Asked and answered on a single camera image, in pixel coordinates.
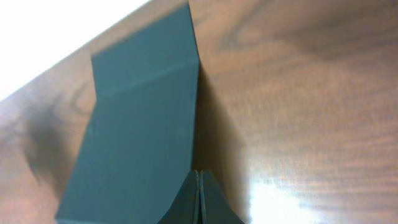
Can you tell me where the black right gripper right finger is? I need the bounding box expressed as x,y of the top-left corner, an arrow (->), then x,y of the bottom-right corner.
200,170 -> 244,224

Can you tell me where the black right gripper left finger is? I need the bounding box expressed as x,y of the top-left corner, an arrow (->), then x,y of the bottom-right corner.
158,170 -> 199,224

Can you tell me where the dark green box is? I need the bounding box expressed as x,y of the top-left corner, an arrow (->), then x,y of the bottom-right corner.
56,4 -> 200,223

